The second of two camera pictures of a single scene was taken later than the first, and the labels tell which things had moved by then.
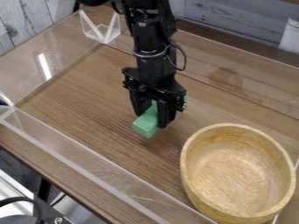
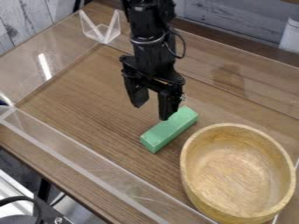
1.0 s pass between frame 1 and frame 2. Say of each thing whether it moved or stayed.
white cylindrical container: stayed
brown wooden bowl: stayed
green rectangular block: moved
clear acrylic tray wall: stayed
